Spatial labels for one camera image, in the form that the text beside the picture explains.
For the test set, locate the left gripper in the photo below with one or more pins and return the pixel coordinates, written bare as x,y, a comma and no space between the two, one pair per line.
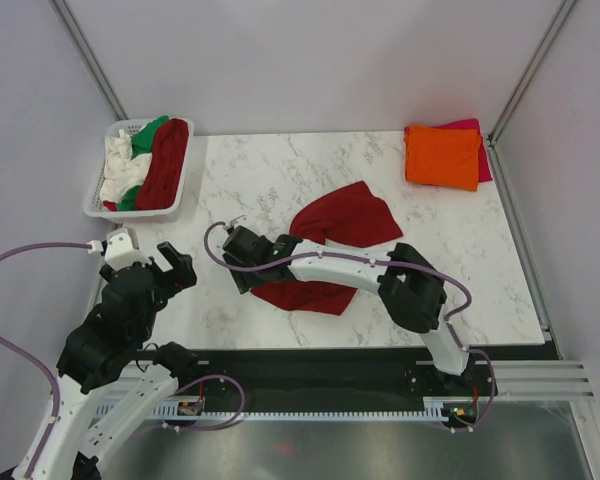
184,271

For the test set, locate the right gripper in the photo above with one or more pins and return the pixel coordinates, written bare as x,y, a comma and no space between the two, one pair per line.
245,280

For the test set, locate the dark red t-shirt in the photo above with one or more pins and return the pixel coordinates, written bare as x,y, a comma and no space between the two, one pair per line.
351,216

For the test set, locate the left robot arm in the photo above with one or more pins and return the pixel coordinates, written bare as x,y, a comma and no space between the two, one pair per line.
71,443

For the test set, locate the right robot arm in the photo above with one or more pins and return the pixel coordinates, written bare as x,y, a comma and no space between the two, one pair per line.
417,297

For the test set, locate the dark red shirt in basket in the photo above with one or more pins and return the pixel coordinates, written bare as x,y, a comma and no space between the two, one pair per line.
168,151

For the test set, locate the white plastic basket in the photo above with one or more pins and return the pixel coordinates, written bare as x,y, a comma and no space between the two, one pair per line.
94,207

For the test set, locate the white t-shirt in basket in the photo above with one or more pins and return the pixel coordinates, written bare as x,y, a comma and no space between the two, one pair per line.
120,170

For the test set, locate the green t-shirt in basket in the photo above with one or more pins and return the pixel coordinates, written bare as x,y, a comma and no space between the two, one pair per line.
141,143

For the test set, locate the folded orange t-shirt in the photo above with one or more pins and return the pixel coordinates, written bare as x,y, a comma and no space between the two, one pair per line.
442,157

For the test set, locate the folded pink t-shirt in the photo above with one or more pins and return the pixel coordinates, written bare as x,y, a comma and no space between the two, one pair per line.
482,150

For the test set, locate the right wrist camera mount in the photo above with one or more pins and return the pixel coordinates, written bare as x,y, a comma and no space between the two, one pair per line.
233,223

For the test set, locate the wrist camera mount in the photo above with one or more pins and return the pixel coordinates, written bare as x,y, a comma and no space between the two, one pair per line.
122,249
233,223

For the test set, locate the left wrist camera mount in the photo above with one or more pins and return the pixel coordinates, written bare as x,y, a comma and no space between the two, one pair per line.
122,249

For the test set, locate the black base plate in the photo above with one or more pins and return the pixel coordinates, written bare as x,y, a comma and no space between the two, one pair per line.
225,391

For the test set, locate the white slotted cable duct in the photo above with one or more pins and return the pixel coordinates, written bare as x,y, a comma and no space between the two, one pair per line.
430,410

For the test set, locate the left aluminium frame post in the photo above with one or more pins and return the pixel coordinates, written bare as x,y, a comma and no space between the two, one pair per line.
88,57

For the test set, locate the aluminium frame post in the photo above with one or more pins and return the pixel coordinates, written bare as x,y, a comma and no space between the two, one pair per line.
549,38
88,57

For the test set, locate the right aluminium frame post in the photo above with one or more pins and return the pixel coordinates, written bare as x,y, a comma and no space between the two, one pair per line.
549,38

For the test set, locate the aluminium front rail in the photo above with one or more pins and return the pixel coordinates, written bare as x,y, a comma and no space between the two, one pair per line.
540,380

